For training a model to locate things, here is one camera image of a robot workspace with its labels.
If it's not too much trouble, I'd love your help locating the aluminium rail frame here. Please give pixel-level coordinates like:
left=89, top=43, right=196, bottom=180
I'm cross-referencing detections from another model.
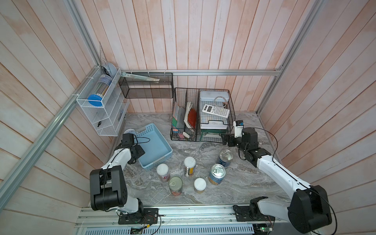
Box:
left=73, top=204, right=298, bottom=235

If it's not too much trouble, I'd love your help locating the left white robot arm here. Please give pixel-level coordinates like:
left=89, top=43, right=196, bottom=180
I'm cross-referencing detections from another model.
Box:
left=90, top=133, right=145, bottom=215

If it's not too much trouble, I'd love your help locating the red notebook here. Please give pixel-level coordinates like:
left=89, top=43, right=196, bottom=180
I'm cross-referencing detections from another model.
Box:
left=188, top=108, right=197, bottom=129

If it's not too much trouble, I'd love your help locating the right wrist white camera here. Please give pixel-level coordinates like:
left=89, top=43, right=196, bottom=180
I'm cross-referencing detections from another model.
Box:
left=234, top=120, right=244, bottom=138

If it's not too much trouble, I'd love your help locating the blue cap clear tube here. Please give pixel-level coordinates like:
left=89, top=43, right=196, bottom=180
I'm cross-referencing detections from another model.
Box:
left=87, top=74, right=112, bottom=107

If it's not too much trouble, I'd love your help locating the white lid small tan can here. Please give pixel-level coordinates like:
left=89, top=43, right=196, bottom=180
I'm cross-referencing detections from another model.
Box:
left=194, top=178, right=207, bottom=193

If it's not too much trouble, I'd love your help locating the white alarm clock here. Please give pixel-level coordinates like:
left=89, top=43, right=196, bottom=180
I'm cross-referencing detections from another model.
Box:
left=124, top=128, right=137, bottom=135

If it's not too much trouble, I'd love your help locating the white storage box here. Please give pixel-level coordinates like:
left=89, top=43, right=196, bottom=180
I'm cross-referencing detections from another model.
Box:
left=199, top=91, right=230, bottom=102

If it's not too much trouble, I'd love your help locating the dark blue pull tab can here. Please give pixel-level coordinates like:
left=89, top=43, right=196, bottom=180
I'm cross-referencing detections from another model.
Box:
left=216, top=149, right=234, bottom=168

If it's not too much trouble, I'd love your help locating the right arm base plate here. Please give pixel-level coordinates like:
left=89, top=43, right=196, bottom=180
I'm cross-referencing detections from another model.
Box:
left=233, top=204, right=275, bottom=222

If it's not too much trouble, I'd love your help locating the white calculator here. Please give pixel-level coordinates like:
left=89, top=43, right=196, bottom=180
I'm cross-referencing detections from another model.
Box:
left=202, top=104, right=230, bottom=118

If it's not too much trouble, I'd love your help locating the blue yellow pull tab can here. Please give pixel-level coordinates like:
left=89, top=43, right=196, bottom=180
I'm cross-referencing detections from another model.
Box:
left=209, top=164, right=226, bottom=185

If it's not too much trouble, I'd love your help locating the pale green ruler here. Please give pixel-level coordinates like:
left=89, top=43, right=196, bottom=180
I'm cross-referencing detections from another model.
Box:
left=121, top=72, right=160, bottom=82

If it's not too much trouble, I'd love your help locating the light blue plastic basket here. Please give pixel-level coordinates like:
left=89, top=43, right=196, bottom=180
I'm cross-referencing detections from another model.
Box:
left=135, top=123, right=173, bottom=170

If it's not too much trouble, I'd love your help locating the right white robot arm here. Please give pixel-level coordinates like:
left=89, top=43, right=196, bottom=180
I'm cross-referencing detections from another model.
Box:
left=222, top=126, right=338, bottom=234

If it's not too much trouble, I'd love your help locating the white wire wall shelf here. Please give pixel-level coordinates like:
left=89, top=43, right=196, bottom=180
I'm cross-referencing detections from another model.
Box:
left=76, top=68, right=130, bottom=137

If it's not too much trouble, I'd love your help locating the black wire desk organizer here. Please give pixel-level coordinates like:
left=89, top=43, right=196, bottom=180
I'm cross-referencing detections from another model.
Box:
left=170, top=88, right=236, bottom=143

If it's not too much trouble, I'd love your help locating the white lid red label can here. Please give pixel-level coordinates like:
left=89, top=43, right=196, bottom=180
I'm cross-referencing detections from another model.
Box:
left=156, top=164, right=170, bottom=182

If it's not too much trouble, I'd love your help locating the green folder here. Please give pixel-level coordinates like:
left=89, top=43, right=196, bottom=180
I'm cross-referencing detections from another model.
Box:
left=201, top=129, right=227, bottom=138

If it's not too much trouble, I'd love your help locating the white lid yellow label can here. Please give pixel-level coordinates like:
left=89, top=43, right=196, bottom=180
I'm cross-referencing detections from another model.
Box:
left=184, top=157, right=196, bottom=177

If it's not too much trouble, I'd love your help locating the black mesh wall basket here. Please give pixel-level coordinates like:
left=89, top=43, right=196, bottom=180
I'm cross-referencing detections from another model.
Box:
left=118, top=72, right=174, bottom=99

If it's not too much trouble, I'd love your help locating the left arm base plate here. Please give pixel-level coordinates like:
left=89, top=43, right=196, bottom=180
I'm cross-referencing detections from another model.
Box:
left=118, top=208, right=159, bottom=225

